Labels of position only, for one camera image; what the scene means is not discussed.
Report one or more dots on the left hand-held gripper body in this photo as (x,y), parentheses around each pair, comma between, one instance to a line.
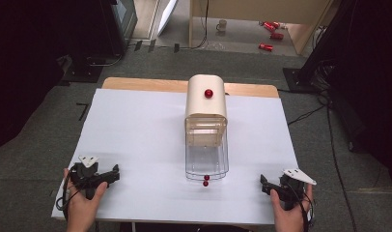
(84,176)

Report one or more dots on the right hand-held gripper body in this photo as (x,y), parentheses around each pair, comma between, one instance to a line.
(294,187)

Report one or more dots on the cream box with clear door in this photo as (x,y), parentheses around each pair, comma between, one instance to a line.
(206,129)

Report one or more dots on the person's left hand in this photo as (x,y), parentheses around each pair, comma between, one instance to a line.
(84,203)

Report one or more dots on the person's right hand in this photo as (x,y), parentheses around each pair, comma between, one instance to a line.
(292,215)

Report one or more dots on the white sheet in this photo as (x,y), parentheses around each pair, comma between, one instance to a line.
(139,141)

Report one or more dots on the wooden table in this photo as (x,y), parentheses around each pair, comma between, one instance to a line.
(145,83)

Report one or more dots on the black stand base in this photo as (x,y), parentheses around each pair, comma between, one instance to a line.
(83,72)
(297,80)

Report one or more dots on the red can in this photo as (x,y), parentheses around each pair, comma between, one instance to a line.
(276,36)
(266,47)
(270,25)

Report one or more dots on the dark monitor cabinet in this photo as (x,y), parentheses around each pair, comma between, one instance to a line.
(117,22)

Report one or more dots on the beige mug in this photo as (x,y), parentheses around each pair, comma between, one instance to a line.
(221,25)

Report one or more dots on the white leaning board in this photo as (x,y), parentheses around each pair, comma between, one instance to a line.
(166,14)

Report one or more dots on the light wooden desk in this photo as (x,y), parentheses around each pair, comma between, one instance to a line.
(258,9)

